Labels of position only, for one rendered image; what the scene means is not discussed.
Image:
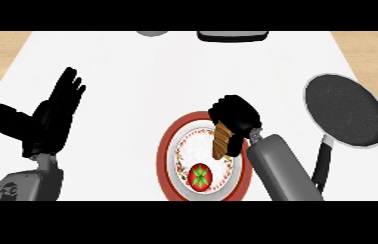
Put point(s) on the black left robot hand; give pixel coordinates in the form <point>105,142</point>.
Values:
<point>54,114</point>

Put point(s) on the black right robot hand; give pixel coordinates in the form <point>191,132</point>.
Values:
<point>238,116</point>

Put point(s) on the brown croissant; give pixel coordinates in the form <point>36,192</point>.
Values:
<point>222,141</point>

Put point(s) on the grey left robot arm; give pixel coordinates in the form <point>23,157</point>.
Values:
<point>32,181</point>

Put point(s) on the red-rimmed white plate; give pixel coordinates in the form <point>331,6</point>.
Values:
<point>204,161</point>

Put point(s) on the dark grey frying pan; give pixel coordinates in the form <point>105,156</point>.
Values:
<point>342,118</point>

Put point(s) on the red tomato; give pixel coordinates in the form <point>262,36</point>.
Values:
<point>200,177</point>

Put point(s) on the black and white appliance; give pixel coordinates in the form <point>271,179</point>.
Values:
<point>232,36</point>

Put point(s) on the grey rounded object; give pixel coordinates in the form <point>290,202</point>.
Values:
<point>153,33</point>

